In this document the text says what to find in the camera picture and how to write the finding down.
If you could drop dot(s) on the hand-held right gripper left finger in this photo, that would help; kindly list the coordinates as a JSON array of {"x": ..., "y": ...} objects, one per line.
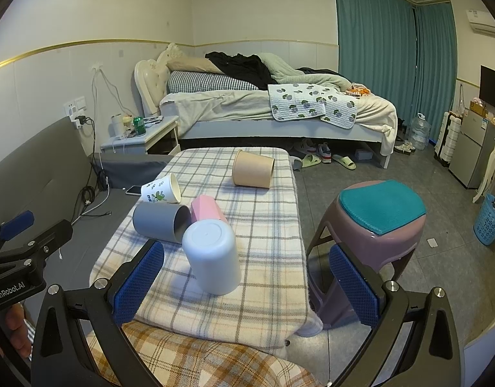
[{"x": 139, "y": 280}]

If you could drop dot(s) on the wide teal curtain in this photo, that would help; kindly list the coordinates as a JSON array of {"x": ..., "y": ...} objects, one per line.
[{"x": 372, "y": 40}]

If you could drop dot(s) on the smartphone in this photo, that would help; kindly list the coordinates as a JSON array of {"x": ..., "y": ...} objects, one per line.
[{"x": 133, "y": 190}]

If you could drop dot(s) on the pale green quilt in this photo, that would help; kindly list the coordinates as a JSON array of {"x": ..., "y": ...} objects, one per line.
[{"x": 287, "y": 68}]

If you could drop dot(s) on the cardboard box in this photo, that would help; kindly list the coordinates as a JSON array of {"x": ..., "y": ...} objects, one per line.
[{"x": 479, "y": 107}]

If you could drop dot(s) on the green slipper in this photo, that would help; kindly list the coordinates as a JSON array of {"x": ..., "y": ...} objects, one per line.
[
  {"x": 344, "y": 162},
  {"x": 312, "y": 160}
]

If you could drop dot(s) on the beige bedsheet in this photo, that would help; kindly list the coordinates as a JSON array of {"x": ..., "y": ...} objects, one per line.
[{"x": 223, "y": 103}]

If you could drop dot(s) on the silver fridge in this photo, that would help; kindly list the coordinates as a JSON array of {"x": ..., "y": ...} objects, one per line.
[{"x": 471, "y": 149}]

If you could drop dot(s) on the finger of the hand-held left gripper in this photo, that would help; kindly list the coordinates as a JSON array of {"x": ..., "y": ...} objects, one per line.
[
  {"x": 50, "y": 237},
  {"x": 17, "y": 224}
]

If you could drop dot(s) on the grey slipper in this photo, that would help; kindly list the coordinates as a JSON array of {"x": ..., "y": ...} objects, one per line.
[{"x": 296, "y": 164}]

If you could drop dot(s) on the beige paper cup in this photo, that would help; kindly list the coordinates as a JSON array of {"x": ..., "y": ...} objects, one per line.
[{"x": 251, "y": 169}]

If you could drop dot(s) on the floral printed mat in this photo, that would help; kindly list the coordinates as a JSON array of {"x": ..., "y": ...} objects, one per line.
[{"x": 308, "y": 103}]

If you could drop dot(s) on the blue box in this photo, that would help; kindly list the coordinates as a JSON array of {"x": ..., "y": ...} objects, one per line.
[{"x": 363, "y": 154}]

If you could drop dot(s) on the teal seat cushion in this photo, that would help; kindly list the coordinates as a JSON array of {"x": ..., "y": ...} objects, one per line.
[{"x": 382, "y": 207}]

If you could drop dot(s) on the white mug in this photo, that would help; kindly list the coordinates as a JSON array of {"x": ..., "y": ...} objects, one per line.
[{"x": 117, "y": 125}]

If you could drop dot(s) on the orange plaid blanket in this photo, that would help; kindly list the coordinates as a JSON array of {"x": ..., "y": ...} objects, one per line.
[{"x": 199, "y": 358}]

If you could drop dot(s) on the white shoes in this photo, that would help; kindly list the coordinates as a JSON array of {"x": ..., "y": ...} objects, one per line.
[{"x": 404, "y": 147}]

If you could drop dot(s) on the grey plaid blanket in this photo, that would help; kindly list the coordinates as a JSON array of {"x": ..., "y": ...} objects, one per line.
[{"x": 263, "y": 250}]

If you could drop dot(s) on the white floral printed cup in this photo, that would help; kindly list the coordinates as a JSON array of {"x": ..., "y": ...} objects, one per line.
[{"x": 159, "y": 189}]

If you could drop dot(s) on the orange snack packets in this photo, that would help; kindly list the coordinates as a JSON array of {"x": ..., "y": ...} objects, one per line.
[{"x": 358, "y": 90}]

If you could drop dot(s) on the white bed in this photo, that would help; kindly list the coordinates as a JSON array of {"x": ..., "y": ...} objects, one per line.
[{"x": 231, "y": 129}]

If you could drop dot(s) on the white carved table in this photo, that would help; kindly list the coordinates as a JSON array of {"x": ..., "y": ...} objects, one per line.
[{"x": 489, "y": 169}]

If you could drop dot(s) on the pale blue nightstand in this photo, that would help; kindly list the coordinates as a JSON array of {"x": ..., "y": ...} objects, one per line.
[{"x": 151, "y": 135}]

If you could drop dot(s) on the black charger plug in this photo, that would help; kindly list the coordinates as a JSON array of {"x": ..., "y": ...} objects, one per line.
[{"x": 81, "y": 121}]

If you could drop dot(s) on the large water bottle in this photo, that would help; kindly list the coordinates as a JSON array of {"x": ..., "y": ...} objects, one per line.
[{"x": 419, "y": 133}]

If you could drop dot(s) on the green drink can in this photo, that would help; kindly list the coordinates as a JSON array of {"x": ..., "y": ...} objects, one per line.
[{"x": 139, "y": 127}]

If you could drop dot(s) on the checkered pillow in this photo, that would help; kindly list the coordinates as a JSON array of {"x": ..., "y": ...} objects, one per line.
[{"x": 207, "y": 81}]

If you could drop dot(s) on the white paper scrap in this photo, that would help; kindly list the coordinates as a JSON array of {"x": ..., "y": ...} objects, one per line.
[{"x": 432, "y": 242}]

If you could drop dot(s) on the grey sneaker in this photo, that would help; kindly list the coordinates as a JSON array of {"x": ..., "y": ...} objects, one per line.
[{"x": 324, "y": 152}]

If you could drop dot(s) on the beige pillow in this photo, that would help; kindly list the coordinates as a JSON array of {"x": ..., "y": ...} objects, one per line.
[{"x": 189, "y": 64}]

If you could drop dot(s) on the white suitcase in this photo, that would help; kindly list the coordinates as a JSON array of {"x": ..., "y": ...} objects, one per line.
[{"x": 449, "y": 137}]

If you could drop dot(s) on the white wall outlet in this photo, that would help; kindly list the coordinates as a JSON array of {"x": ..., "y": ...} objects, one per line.
[{"x": 75, "y": 105}]

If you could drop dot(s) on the grey plastic cup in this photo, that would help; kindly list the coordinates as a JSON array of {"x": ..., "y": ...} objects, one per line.
[{"x": 155, "y": 221}]

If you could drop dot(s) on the black television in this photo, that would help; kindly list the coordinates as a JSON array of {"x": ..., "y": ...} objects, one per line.
[{"x": 493, "y": 86}]

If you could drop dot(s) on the black clothing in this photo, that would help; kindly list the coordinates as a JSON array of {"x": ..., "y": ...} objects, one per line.
[{"x": 243, "y": 68}]

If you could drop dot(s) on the pink plastic cup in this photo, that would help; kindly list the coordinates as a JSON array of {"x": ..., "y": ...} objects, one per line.
[{"x": 207, "y": 209}]

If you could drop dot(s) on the grey sofa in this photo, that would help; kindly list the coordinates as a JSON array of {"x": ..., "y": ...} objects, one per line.
[{"x": 50, "y": 169}]

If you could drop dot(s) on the blue laundry basket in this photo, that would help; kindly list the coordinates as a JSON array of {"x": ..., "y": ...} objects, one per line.
[{"x": 489, "y": 221}]

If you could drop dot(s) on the purple plastic stool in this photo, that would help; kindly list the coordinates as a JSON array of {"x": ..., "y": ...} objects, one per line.
[{"x": 352, "y": 250}]

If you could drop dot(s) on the white plastic cup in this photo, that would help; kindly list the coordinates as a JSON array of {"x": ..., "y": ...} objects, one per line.
[{"x": 211, "y": 258}]

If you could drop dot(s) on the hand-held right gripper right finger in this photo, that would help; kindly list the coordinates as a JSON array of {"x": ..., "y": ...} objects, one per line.
[{"x": 354, "y": 286}]

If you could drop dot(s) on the white air conditioner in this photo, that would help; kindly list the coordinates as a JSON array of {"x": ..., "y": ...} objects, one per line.
[{"x": 483, "y": 20}]

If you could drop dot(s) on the person's left hand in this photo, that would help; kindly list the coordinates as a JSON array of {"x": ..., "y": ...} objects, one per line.
[{"x": 18, "y": 330}]

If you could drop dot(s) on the narrow teal curtain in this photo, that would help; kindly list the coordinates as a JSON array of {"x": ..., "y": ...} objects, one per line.
[{"x": 435, "y": 68}]

